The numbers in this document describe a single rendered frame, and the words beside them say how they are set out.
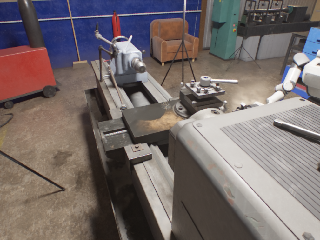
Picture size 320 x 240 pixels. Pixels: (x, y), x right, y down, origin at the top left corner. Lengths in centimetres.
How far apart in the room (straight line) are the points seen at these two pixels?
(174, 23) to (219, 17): 101
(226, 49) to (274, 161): 513
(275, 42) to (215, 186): 588
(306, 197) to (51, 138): 281
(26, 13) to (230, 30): 397
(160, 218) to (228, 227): 52
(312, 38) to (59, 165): 300
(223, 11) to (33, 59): 393
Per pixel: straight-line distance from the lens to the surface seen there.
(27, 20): 392
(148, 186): 107
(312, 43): 289
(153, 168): 114
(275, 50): 634
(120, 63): 186
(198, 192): 55
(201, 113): 87
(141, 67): 165
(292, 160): 53
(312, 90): 211
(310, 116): 72
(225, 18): 555
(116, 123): 142
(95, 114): 249
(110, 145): 124
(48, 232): 208
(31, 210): 228
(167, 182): 108
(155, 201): 102
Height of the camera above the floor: 165
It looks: 33 degrees down
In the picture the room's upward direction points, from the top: straight up
